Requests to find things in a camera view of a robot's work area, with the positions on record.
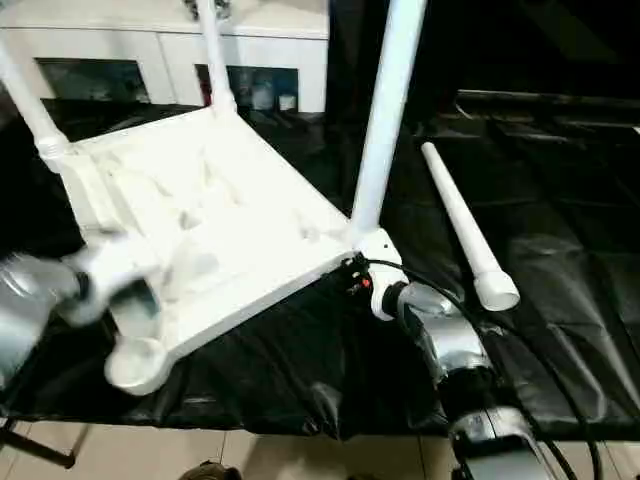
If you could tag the grey robot foot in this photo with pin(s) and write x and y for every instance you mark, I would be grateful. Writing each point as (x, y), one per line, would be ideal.
(212, 471)

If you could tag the white plastic table top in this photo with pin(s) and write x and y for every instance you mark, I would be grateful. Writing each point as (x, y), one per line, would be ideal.
(220, 220)

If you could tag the white cabinet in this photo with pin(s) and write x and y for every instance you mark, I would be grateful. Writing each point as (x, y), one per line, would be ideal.
(120, 45)

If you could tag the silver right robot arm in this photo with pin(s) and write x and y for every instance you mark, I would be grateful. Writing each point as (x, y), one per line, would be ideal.
(450, 335)

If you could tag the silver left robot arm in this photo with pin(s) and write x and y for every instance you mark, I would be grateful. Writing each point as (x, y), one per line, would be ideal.
(25, 300)

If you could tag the white plastic table leg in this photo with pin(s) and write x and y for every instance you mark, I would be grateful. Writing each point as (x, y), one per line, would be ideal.
(385, 120)
(215, 55)
(30, 105)
(465, 225)

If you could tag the black mat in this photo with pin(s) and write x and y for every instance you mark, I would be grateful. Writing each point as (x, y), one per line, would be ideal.
(330, 370)

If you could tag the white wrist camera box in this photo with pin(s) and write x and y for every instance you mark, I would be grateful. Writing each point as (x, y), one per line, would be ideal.
(378, 250)
(115, 265)

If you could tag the grey object on cabinet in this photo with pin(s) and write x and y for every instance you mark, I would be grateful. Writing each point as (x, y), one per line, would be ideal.
(205, 8)

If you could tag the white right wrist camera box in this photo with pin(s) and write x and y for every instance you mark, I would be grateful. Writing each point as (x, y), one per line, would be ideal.
(378, 250)

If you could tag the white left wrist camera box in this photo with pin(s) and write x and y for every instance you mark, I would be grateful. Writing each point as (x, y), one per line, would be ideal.
(115, 265)

